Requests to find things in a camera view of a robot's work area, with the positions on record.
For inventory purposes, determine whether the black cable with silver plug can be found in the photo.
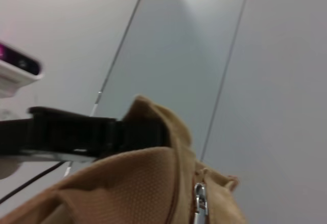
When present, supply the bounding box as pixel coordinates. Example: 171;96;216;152
0;162;61;205

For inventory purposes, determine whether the khaki canvas food bag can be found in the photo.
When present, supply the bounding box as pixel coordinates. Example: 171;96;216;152
0;95;247;224

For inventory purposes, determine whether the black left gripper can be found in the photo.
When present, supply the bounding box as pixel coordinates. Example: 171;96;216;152
0;106;169;156

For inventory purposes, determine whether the metal zipper pull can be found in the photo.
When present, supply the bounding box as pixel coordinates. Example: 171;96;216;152
192;182;210;224

